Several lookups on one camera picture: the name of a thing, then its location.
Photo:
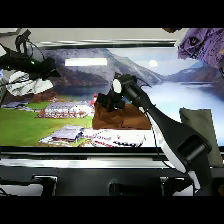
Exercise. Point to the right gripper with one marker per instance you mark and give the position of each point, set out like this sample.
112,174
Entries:
111,100

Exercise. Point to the brown garment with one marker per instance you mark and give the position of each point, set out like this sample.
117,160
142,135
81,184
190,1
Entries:
126,120

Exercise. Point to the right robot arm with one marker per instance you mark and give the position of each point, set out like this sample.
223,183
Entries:
173,133

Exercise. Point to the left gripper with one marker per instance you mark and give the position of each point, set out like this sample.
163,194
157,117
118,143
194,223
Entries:
46,69

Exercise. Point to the silver frame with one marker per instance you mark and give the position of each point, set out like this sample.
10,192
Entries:
100,163

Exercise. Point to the purple patterned garment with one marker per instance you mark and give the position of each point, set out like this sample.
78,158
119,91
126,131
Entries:
206,46

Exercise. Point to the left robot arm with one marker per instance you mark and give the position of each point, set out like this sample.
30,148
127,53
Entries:
18,61

